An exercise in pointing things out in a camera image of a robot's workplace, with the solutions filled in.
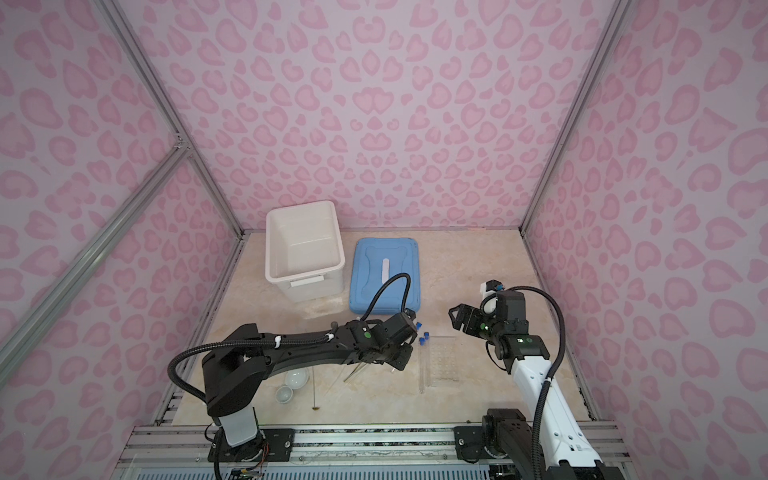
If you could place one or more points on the blue plastic bin lid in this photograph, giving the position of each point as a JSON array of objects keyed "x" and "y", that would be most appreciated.
[{"x": 376, "y": 260}]

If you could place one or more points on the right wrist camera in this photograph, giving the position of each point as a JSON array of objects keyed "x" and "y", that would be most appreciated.
[{"x": 489, "y": 291}]

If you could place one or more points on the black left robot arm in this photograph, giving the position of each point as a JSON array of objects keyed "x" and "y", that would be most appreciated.
[{"x": 234, "y": 371}]

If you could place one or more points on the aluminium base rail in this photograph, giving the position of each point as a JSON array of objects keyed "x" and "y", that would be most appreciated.
[{"x": 352, "y": 451}]

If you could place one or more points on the large white ceramic dish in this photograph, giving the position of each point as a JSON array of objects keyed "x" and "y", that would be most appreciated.
[{"x": 296, "y": 379}]

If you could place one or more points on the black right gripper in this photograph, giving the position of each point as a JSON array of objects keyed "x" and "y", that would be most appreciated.
[{"x": 475, "y": 315}]

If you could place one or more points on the small white ceramic dish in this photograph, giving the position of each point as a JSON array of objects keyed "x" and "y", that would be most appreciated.
[{"x": 284, "y": 394}]

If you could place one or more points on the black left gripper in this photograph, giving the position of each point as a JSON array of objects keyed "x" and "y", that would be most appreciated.
[{"x": 403, "y": 362}]

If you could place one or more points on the clear glass stirring rod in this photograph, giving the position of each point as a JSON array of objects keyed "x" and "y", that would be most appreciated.
[{"x": 332, "y": 384}]

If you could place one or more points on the white plastic storage bin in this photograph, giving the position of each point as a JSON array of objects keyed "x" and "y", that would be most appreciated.
[{"x": 304, "y": 254}]

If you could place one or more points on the metal tweezers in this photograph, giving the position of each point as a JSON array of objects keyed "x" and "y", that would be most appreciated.
[{"x": 357, "y": 370}]

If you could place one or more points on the clear acrylic test tube rack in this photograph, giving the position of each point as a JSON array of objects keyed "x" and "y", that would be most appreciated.
[{"x": 443, "y": 363}]

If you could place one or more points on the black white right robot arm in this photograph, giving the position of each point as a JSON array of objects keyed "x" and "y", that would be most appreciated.
[{"x": 551, "y": 445}]

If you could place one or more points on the blue capped test tube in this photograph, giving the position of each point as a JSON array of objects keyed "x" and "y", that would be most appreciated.
[
  {"x": 423, "y": 365},
  {"x": 426, "y": 335}
]

